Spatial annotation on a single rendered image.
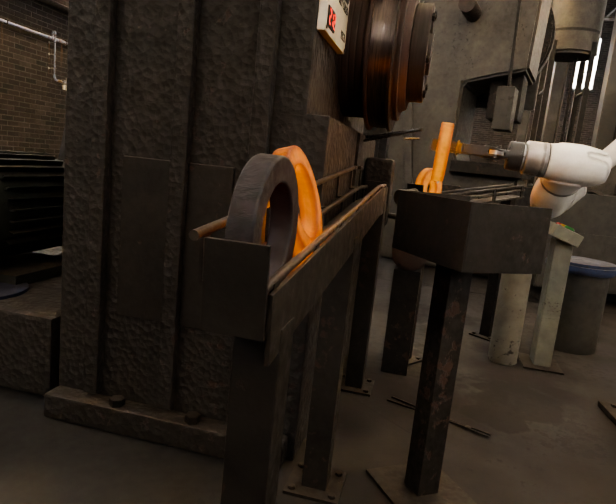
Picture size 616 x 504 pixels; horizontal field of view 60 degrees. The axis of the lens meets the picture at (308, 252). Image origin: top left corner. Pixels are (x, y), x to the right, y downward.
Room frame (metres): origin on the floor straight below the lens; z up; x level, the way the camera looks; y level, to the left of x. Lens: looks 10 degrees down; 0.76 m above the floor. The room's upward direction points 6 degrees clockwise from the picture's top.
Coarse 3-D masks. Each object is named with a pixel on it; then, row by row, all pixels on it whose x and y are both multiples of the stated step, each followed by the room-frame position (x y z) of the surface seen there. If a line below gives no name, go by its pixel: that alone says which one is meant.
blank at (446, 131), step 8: (440, 128) 1.43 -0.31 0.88; (448, 128) 1.42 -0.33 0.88; (440, 136) 1.41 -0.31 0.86; (448, 136) 1.40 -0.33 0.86; (440, 144) 1.40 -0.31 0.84; (448, 144) 1.40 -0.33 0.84; (440, 152) 1.40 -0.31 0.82; (448, 152) 1.39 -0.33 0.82; (440, 160) 1.40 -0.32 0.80; (440, 168) 1.41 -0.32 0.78; (432, 176) 1.44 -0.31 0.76; (440, 176) 1.43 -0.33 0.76
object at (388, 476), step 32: (416, 192) 1.27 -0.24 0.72; (416, 224) 1.17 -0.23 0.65; (448, 224) 1.07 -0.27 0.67; (480, 224) 1.02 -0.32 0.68; (512, 224) 1.05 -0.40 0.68; (544, 224) 1.08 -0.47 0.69; (448, 256) 1.05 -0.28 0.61; (480, 256) 1.03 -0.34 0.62; (512, 256) 1.06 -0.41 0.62; (448, 288) 1.16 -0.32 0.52; (448, 320) 1.16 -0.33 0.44; (448, 352) 1.16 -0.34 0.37; (448, 384) 1.17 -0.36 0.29; (416, 416) 1.20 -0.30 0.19; (448, 416) 1.18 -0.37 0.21; (416, 448) 1.18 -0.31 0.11; (384, 480) 1.21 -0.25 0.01; (416, 480) 1.17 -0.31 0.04; (448, 480) 1.24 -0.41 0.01
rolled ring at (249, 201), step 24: (264, 168) 0.60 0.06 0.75; (288, 168) 0.67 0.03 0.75; (240, 192) 0.58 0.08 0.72; (264, 192) 0.58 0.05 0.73; (288, 192) 0.69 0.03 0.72; (240, 216) 0.57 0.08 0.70; (264, 216) 0.59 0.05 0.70; (288, 216) 0.71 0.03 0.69; (240, 240) 0.56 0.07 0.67; (288, 240) 0.71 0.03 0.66
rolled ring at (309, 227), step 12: (288, 156) 0.84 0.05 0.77; (300, 156) 0.91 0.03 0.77; (300, 168) 0.92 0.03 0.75; (300, 180) 0.94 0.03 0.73; (312, 180) 0.95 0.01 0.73; (300, 192) 0.95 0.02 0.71; (312, 192) 0.95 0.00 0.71; (300, 204) 0.95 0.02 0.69; (312, 204) 0.95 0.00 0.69; (300, 216) 0.95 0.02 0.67; (312, 216) 0.94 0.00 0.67; (300, 228) 0.82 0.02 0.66; (312, 228) 0.92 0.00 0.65; (300, 240) 0.82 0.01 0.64; (312, 240) 0.88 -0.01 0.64; (312, 252) 0.86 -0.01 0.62
